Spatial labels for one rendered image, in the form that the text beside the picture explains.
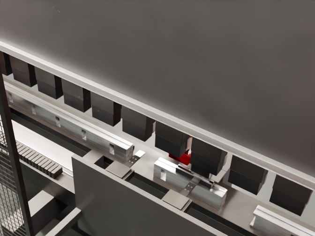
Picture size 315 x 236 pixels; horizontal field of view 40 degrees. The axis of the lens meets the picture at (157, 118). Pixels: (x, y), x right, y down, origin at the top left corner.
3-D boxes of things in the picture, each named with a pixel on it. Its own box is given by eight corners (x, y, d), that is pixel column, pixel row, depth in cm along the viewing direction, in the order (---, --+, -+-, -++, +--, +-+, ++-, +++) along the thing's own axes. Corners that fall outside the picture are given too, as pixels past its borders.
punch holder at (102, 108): (123, 119, 228) (123, 93, 218) (113, 127, 222) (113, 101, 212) (101, 108, 234) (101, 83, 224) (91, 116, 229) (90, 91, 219)
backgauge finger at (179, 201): (207, 186, 207) (208, 179, 204) (179, 221, 190) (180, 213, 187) (186, 175, 212) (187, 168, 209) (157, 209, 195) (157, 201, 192)
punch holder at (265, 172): (264, 184, 195) (272, 158, 185) (257, 195, 189) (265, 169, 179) (235, 170, 201) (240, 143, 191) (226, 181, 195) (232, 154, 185)
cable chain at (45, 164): (63, 172, 208) (62, 166, 205) (54, 179, 204) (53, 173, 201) (1, 137, 226) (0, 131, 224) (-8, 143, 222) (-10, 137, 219)
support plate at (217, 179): (240, 154, 226) (241, 152, 225) (217, 183, 208) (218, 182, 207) (210, 141, 233) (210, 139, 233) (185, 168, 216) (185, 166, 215)
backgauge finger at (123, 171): (152, 158, 221) (152, 151, 218) (121, 188, 203) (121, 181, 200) (132, 149, 226) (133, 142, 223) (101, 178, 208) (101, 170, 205)
